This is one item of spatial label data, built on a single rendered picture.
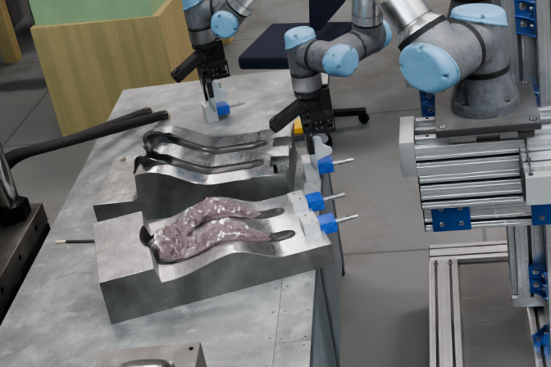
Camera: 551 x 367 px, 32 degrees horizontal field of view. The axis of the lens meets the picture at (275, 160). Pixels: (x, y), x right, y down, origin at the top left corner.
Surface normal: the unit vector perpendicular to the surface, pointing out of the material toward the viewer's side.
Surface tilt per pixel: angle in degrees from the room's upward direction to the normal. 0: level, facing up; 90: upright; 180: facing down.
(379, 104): 0
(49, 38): 90
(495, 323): 0
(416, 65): 96
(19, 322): 0
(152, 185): 90
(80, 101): 90
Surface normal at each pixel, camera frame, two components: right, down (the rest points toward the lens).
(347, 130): -0.16, -0.87
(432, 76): -0.64, 0.53
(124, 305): 0.22, 0.42
